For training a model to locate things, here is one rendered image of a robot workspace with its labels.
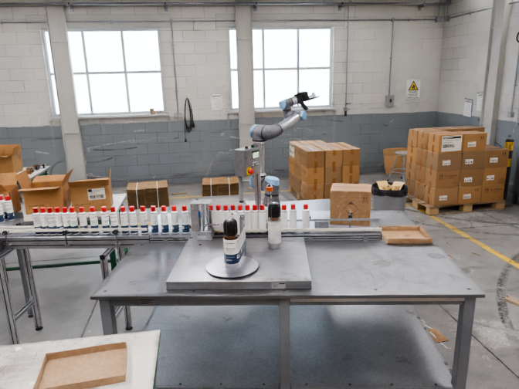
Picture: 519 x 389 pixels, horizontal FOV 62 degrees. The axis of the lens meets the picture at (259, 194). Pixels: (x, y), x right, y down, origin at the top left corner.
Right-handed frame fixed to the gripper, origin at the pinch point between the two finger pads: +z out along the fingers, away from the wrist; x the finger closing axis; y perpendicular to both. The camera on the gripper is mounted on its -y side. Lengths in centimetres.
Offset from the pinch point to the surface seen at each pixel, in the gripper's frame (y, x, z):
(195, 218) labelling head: -42, -61, -145
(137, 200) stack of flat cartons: -130, 342, -148
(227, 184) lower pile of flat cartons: -160, 351, 2
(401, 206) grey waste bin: -169, 57, 120
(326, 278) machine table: -76, -142, -98
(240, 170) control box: -23, -60, -105
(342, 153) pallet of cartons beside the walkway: -129, 199, 142
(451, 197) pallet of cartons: -211, 95, 238
